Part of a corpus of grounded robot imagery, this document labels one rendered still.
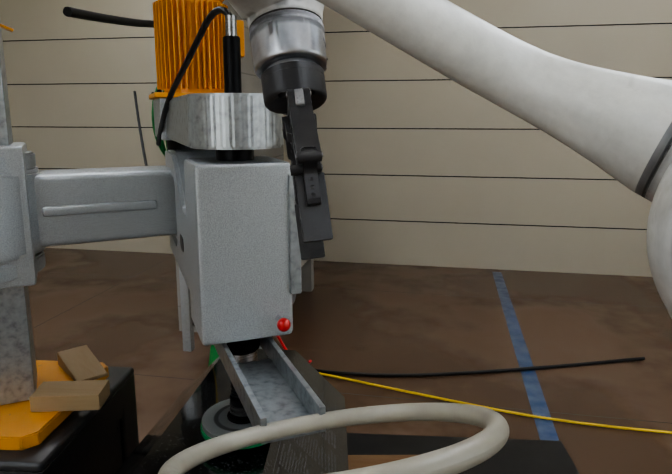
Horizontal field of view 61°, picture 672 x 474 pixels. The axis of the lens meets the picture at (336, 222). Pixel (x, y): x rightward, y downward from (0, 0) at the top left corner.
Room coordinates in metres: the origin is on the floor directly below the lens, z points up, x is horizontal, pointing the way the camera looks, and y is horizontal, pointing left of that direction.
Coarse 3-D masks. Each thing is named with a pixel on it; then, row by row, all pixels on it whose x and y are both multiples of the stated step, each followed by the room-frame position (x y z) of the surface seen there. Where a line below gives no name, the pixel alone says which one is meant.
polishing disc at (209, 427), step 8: (224, 400) 1.44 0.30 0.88; (216, 408) 1.40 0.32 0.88; (224, 408) 1.40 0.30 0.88; (208, 416) 1.36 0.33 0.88; (216, 416) 1.36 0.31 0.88; (224, 416) 1.36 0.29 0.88; (208, 424) 1.32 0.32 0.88; (216, 424) 1.32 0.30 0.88; (224, 424) 1.32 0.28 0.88; (232, 424) 1.32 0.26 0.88; (248, 424) 1.32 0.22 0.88; (208, 432) 1.29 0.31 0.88; (216, 432) 1.28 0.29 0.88; (224, 432) 1.28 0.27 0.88
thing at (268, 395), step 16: (192, 320) 1.50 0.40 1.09; (224, 352) 1.24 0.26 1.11; (272, 352) 1.27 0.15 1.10; (240, 368) 1.23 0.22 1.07; (256, 368) 1.23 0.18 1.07; (272, 368) 1.23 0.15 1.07; (288, 368) 1.14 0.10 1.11; (240, 384) 1.07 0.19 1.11; (256, 384) 1.15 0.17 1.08; (272, 384) 1.14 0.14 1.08; (288, 384) 1.14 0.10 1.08; (304, 384) 1.05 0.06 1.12; (240, 400) 1.08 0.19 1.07; (256, 400) 0.99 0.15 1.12; (272, 400) 1.07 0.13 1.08; (288, 400) 1.07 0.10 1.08; (304, 400) 1.04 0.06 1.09; (320, 400) 0.98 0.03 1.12; (256, 416) 0.94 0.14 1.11; (272, 416) 1.01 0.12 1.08; (288, 416) 1.00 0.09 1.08
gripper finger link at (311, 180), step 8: (304, 152) 0.56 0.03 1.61; (304, 160) 0.56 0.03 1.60; (304, 168) 0.57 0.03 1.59; (312, 168) 0.57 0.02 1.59; (304, 176) 0.57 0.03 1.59; (312, 176) 0.57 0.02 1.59; (304, 184) 0.58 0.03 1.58; (312, 184) 0.57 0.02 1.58; (312, 192) 0.56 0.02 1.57; (312, 200) 0.56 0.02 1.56; (320, 200) 0.56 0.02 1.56
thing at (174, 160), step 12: (168, 156) 1.90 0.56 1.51; (180, 156) 1.78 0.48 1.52; (192, 156) 1.79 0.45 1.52; (204, 156) 1.80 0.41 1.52; (180, 168) 1.71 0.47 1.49; (180, 180) 1.69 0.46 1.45; (180, 192) 1.65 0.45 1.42; (180, 204) 1.62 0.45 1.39; (180, 216) 1.63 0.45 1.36; (180, 228) 1.65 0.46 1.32; (180, 240) 1.66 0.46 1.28; (180, 252) 1.68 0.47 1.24; (180, 264) 1.70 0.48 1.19
